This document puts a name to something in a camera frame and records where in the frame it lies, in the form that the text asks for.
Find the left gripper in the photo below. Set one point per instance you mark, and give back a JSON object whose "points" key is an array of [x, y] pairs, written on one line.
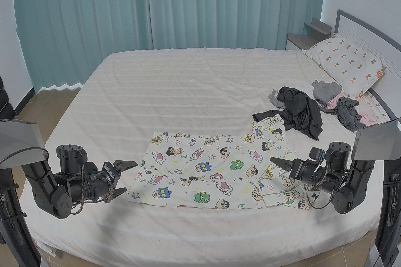
{"points": [[101, 187]]}

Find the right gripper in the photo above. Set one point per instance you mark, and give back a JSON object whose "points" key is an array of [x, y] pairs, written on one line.
{"points": [[304, 173]]}

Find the white printed pyjama top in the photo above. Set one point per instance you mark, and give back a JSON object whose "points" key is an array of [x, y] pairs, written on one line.
{"points": [[219, 172]]}

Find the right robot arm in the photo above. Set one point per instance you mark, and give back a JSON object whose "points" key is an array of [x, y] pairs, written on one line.
{"points": [[351, 193]]}

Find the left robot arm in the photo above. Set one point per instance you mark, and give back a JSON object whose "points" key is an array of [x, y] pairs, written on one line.
{"points": [[47, 187]]}

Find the pile of clothes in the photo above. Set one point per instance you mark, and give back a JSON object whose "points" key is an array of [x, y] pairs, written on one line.
{"points": [[346, 114]]}

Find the black T-shirt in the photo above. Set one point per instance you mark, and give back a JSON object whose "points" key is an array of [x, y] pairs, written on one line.
{"points": [[300, 112]]}

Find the small grey garment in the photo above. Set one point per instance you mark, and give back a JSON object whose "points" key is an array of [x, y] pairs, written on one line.
{"points": [[275, 100]]}

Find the bed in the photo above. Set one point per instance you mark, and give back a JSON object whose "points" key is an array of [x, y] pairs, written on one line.
{"points": [[172, 87]]}

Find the white printed pillow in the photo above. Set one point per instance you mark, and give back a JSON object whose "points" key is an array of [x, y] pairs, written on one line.
{"points": [[347, 64]]}

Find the grey white bedside table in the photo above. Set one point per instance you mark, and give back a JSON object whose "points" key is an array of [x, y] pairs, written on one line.
{"points": [[300, 40]]}

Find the black padded chair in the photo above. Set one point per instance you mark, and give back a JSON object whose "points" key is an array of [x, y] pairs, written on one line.
{"points": [[4, 100]]}

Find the blue-green curtain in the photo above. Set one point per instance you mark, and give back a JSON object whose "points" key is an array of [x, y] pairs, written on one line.
{"points": [[156, 9]]}

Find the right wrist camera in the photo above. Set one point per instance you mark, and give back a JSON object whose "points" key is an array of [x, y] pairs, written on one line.
{"points": [[316, 155]]}

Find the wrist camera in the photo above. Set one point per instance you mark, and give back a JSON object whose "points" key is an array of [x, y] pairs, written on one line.
{"points": [[316, 155], [90, 169]]}

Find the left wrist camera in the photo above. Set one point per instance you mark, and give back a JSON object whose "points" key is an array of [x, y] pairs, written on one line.
{"points": [[90, 169]]}

